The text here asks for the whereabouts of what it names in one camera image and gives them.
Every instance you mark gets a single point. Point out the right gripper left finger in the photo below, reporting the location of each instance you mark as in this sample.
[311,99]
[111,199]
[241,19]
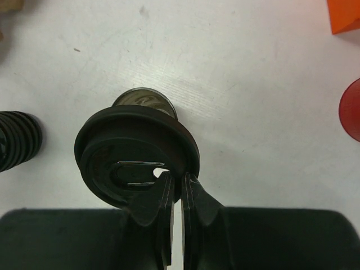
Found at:
[150,227]

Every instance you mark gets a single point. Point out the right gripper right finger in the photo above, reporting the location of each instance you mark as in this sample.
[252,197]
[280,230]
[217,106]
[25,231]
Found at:
[200,225]

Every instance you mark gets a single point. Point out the black cup lid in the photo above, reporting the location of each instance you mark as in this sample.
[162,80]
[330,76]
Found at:
[118,148]

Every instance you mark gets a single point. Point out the dark coffee cup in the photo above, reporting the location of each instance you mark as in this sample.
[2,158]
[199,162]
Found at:
[147,97]

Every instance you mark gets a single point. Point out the stack of black lids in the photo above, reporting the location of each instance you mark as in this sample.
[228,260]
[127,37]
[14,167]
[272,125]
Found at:
[21,138]

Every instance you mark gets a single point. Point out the red cylindrical cup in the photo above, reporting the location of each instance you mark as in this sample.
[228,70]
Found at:
[349,110]

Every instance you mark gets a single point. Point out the orange paper bag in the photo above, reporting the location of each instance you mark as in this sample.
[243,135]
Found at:
[344,15]

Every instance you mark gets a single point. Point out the brown cardboard cup carrier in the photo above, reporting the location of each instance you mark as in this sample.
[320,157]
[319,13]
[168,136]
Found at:
[8,8]

